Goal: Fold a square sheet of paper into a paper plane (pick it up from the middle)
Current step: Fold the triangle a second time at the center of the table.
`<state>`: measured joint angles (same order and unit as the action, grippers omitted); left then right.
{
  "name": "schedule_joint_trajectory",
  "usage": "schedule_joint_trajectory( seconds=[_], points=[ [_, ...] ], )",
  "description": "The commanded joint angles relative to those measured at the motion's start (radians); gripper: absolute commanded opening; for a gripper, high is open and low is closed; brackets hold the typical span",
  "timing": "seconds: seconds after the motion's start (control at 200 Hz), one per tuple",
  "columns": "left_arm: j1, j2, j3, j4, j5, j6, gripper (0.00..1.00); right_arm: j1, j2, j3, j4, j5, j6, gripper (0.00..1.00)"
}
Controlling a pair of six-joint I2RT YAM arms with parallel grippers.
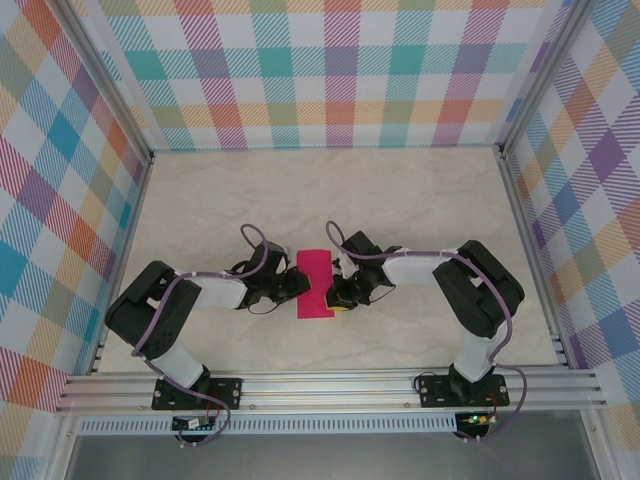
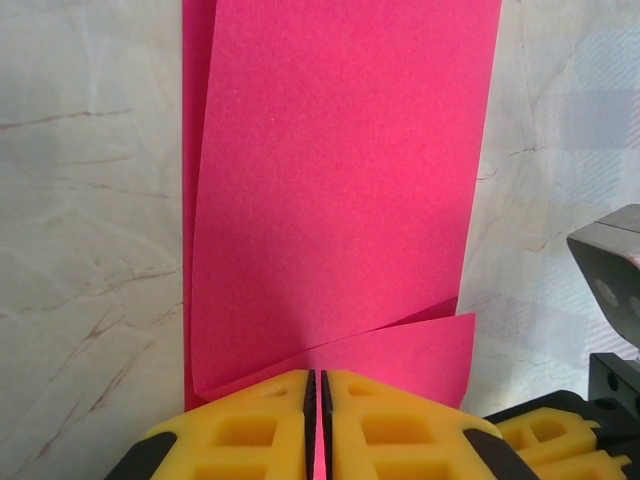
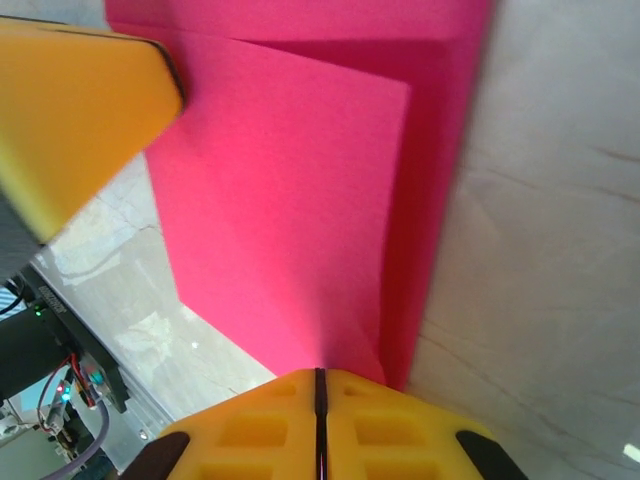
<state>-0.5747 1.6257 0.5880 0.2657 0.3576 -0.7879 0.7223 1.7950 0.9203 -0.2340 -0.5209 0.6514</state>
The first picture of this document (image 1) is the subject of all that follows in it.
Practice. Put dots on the magenta cloth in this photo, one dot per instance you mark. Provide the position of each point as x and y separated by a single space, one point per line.
315 265

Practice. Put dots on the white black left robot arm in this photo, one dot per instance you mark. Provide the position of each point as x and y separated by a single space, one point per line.
220 292

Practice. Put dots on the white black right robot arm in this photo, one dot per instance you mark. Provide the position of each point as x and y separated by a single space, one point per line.
410 270

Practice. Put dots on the wide aluminium base rail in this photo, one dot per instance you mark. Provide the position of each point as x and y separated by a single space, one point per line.
325 390

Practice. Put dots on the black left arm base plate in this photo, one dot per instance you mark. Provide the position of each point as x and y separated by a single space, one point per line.
227 392

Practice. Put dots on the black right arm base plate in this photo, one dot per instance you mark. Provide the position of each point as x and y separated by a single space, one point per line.
435 392

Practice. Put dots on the aluminium side rail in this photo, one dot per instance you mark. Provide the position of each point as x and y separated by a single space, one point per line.
531 250
129 235

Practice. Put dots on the aluminium frame post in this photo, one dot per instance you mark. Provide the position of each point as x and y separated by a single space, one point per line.
112 80
542 75

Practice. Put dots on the short aluminium frame strut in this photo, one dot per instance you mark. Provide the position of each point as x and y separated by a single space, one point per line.
595 445
61 450

